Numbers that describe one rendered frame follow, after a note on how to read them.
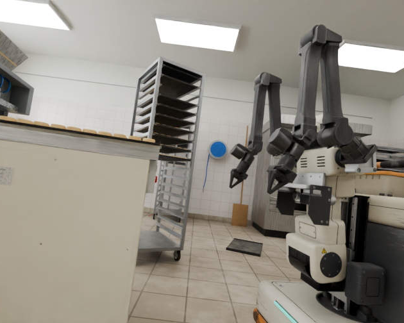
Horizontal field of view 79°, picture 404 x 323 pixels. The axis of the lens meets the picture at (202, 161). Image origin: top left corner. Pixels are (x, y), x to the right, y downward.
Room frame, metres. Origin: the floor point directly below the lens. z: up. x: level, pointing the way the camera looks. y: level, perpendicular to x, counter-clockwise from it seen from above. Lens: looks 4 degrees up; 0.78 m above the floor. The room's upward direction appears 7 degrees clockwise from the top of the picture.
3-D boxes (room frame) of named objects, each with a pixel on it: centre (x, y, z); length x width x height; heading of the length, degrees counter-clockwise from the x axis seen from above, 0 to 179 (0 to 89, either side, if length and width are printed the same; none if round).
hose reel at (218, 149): (5.04, -0.29, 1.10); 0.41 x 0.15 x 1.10; 91
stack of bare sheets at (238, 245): (3.23, -0.69, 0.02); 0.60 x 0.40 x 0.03; 163
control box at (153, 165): (1.16, 0.23, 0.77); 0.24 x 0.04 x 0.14; 12
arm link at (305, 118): (0.90, -0.36, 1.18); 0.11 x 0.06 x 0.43; 12
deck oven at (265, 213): (4.50, -1.88, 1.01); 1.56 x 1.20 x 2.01; 91
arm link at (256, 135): (1.32, -0.27, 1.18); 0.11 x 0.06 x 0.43; 11
